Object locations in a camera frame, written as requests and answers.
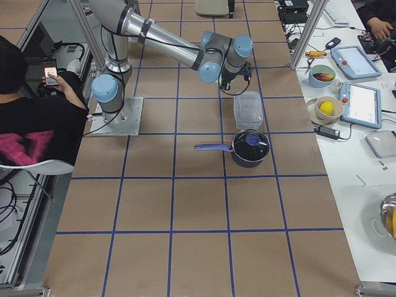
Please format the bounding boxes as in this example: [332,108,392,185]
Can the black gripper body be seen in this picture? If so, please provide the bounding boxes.
[228,0,235,18]
[220,71,236,90]

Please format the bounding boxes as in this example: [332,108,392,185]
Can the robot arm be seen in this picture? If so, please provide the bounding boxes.
[90,1,253,136]

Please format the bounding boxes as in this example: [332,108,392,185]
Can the blue bowl with fruit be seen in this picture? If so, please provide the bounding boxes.
[308,64,336,88]

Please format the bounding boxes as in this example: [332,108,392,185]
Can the cream bowl on saucer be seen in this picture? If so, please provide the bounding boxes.
[307,96,343,125]

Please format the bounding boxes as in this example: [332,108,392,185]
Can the steel mixing bowl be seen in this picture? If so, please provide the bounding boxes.
[372,193,395,239]

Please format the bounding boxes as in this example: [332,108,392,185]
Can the clear plastic container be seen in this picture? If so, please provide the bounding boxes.
[233,91,263,130]

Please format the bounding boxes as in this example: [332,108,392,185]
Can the dark blue saucepan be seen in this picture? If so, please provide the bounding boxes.
[194,129,270,168]

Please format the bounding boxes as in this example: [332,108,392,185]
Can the black scissors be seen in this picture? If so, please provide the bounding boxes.
[305,57,315,74]

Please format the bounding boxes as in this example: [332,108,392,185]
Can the yellow screwdriver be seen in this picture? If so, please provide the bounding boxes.
[305,51,327,58]

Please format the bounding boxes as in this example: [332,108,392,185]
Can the lemon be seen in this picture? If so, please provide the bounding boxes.
[319,101,334,115]

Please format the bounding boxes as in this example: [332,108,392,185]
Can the black power adapter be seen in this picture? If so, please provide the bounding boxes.
[314,126,340,140]

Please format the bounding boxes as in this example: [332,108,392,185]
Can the upper teach pendant tablet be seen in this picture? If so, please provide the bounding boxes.
[330,46,382,79]

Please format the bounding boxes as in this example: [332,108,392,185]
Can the teach pendant tablet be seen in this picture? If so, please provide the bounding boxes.
[330,46,382,79]
[338,82,382,129]

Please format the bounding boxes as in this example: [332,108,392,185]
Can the lower teach pendant tablet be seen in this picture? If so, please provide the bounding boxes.
[338,82,382,129]

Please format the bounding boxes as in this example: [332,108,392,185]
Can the white kitchen scale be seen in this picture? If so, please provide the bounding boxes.
[364,131,396,158]

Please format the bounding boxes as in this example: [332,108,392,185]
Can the black smartphone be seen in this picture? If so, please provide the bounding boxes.
[44,66,58,87]

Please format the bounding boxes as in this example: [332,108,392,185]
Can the person in black shirt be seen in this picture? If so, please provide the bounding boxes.
[1,38,88,166]

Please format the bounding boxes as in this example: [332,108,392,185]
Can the white chair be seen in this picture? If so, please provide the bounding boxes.
[1,160,74,175]

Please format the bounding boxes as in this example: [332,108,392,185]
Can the aluminium frame post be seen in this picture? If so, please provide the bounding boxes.
[290,0,327,71]

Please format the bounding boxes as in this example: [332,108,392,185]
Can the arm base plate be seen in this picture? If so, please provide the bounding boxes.
[89,97,144,137]

